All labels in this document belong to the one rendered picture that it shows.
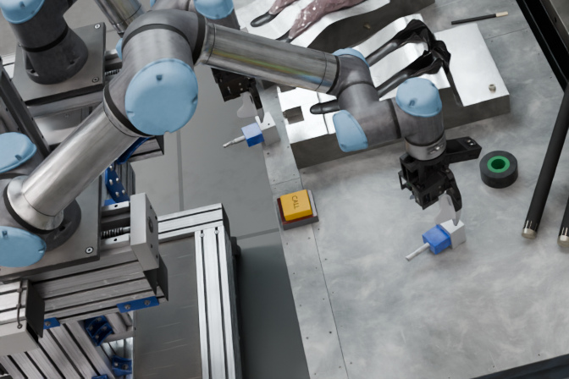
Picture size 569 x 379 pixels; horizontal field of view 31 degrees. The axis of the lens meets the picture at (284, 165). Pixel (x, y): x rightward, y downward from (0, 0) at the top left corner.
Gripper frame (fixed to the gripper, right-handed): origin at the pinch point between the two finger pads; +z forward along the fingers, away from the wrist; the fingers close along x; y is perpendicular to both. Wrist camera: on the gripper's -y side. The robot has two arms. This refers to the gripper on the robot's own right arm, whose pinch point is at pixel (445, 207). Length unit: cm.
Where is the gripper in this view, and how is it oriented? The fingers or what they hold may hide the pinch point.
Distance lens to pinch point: 208.4
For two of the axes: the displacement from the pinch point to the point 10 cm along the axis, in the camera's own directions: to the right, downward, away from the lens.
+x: 5.3, 5.6, -6.4
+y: -8.2, 5.2, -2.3
